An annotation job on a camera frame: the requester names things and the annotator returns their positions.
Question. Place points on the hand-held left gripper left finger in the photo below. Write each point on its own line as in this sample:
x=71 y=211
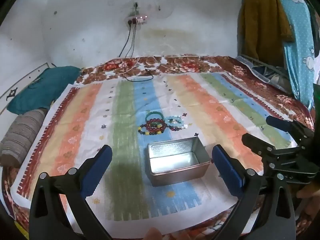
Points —
x=97 y=170

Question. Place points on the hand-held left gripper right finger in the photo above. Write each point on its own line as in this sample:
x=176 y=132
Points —
x=225 y=170

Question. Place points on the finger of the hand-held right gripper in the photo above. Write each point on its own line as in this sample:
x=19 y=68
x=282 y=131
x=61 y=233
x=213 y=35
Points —
x=282 y=124
x=255 y=143

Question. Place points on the silver metal tin box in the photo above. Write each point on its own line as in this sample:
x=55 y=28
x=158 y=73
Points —
x=175 y=173

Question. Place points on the green jade bangle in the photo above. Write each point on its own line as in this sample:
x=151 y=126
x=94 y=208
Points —
x=155 y=112

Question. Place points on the person's right hand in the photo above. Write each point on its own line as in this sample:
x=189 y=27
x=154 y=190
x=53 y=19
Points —
x=312 y=197

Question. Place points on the person's left hand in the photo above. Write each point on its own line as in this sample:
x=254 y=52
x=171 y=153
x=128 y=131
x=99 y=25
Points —
x=153 y=234

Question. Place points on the dark green garment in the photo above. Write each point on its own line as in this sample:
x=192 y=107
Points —
x=316 y=105

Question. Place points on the blue plaid cloth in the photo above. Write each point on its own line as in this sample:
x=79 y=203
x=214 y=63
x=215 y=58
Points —
x=260 y=71

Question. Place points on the striped pastel cloth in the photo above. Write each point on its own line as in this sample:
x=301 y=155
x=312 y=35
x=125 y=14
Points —
x=212 y=100

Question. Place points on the blue dotted hanging cloth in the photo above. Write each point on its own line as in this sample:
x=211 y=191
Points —
x=300 y=55

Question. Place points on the grey striped bolster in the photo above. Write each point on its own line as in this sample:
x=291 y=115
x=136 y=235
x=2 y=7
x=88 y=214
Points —
x=21 y=135

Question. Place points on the teal pillow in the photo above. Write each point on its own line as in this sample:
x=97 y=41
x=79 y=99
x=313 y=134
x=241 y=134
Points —
x=45 y=90

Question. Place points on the mustard hanging garment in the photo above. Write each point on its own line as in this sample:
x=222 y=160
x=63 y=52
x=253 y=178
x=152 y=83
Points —
x=262 y=22

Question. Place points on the white panel with black ornament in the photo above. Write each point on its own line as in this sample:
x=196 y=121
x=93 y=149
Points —
x=15 y=91

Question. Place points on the white power strip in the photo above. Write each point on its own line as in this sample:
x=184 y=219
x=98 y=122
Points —
x=137 y=19

